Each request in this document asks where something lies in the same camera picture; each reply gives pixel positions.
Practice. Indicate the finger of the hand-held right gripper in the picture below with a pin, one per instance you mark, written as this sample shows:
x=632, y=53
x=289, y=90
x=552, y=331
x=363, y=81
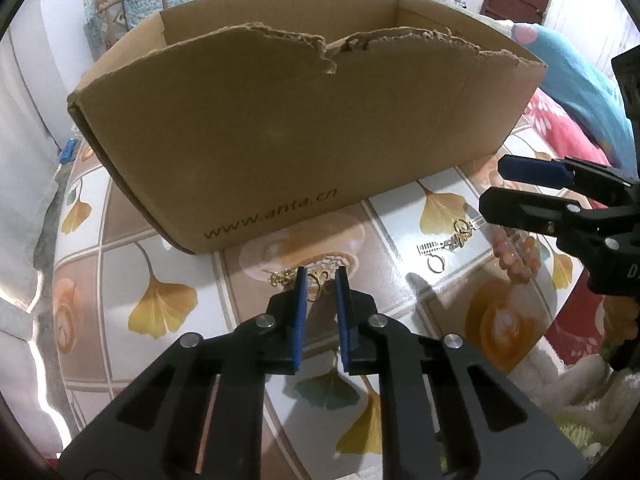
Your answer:
x=525, y=210
x=535, y=170

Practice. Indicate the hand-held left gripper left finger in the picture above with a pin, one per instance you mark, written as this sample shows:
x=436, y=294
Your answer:
x=300, y=320

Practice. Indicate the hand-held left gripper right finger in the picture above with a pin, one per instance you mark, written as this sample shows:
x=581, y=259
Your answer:
x=342, y=320

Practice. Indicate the gold earrings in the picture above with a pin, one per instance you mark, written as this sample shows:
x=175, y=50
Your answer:
x=280, y=277

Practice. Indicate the brown cardboard box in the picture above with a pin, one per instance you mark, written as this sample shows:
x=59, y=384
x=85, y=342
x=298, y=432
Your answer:
x=300, y=135

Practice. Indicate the pink floral blanket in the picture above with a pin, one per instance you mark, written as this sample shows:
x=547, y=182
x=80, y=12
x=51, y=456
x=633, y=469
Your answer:
x=560, y=125

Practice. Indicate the teal pillow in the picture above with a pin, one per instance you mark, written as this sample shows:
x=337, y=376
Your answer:
x=575, y=85

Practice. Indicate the leaf pattern table sheet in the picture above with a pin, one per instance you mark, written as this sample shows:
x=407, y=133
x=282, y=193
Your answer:
x=390, y=230

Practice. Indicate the white green fleece garment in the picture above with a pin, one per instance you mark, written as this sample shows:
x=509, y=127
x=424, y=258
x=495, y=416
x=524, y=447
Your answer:
x=575, y=390

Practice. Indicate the blue plastic object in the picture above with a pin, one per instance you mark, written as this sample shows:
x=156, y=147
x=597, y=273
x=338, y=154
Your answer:
x=67, y=150

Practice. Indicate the white curtain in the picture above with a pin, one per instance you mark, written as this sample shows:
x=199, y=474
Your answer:
x=25, y=160

